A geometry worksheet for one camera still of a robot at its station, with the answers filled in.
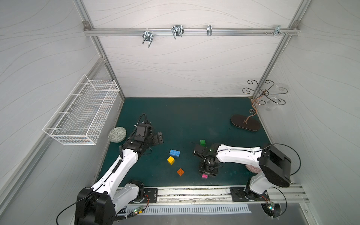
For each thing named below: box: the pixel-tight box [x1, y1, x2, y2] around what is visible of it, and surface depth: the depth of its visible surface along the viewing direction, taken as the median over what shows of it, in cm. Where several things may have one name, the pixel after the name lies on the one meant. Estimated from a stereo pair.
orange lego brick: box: [176, 167, 185, 177], surface depth 82 cm
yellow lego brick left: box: [166, 155, 175, 165], surface depth 85 cm
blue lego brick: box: [169, 149, 181, 158], surface depth 90 cm
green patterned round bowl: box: [107, 126, 127, 143], surface depth 97 cm
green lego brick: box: [199, 139, 206, 147], surface depth 92 cm
